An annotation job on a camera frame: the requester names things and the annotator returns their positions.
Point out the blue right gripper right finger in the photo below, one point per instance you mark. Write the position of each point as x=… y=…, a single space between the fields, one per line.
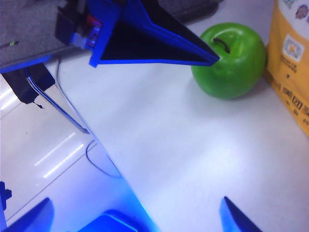
x=234 y=217

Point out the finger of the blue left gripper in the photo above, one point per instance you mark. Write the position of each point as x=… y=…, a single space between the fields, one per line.
x=144 y=46

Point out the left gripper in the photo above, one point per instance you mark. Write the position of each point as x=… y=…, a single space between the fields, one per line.
x=66 y=26

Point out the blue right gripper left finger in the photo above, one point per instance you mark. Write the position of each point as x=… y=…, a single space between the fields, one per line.
x=33 y=217

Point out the green apple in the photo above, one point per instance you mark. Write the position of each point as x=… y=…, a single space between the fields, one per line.
x=231 y=72

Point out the yellow printed paper bag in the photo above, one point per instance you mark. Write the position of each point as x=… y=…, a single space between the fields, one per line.
x=289 y=60

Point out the dark grey felt pad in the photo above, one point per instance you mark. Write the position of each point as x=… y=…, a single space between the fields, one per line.
x=24 y=29

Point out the black table clamp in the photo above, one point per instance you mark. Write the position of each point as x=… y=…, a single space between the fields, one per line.
x=26 y=84

